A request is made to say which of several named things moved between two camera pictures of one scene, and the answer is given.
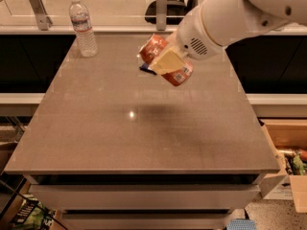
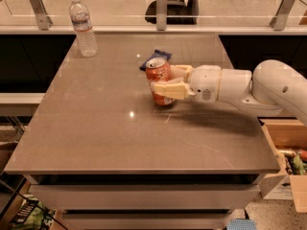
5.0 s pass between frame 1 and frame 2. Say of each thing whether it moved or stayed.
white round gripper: moved
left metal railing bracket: stayed
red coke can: moved
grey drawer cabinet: stayed
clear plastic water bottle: stayed
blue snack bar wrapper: moved
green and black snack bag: stayed
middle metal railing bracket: stayed
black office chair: stayed
